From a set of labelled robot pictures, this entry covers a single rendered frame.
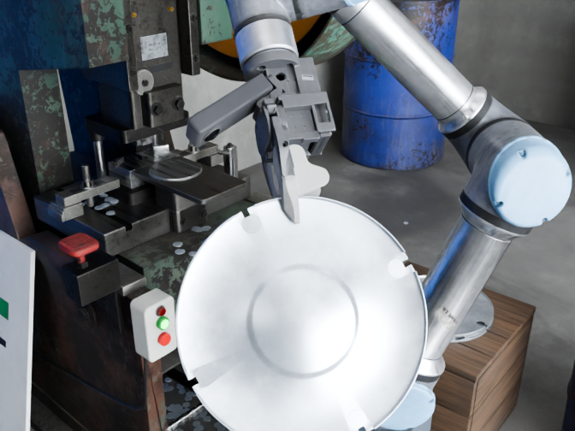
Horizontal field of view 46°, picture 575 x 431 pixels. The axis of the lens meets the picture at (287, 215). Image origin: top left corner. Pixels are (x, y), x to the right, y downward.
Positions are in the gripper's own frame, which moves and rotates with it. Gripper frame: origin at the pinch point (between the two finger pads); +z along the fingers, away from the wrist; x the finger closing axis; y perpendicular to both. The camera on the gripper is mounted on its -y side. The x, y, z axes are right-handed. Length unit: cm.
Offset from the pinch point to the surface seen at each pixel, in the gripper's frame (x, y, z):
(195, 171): 73, 1, -37
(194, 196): 65, -1, -28
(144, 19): 53, -7, -65
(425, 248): 184, 108, -36
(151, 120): 65, -8, -47
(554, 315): 142, 129, 6
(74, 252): 56, -27, -16
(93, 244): 57, -23, -18
